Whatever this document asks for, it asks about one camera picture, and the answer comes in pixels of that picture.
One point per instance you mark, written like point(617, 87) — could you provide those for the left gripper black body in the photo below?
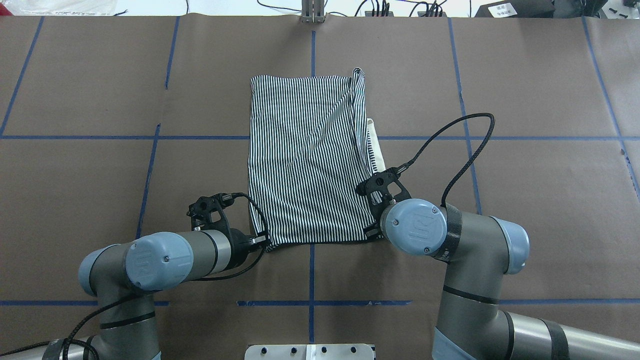
point(241, 243)

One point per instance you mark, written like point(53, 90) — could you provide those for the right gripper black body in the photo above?
point(372, 232)

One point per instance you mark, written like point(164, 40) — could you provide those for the blue white striped polo shirt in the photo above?
point(309, 149)

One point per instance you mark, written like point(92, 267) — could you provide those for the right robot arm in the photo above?
point(479, 251)

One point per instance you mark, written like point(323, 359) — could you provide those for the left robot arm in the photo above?
point(124, 278)

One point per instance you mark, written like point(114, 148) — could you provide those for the white mounting plate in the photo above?
point(323, 351)

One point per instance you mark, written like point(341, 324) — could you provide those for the brown paper table cover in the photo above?
point(111, 127)

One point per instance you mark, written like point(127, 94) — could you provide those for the left grey power hub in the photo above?
point(378, 9)

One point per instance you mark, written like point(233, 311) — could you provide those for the grey power hub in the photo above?
point(433, 9)
point(378, 9)

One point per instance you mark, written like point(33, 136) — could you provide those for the right grey power hub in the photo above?
point(433, 9)

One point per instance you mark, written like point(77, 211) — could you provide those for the black box with label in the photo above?
point(517, 9)

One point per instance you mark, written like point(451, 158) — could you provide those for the clear plastic bag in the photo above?
point(61, 7)

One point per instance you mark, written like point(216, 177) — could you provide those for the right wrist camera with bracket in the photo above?
point(383, 187)

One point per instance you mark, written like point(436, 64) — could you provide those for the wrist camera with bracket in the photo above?
point(207, 212)
point(383, 187)

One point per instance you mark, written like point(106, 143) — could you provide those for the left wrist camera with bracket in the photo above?
point(207, 212)

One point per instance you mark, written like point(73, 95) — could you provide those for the aluminium frame post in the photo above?
point(313, 11)

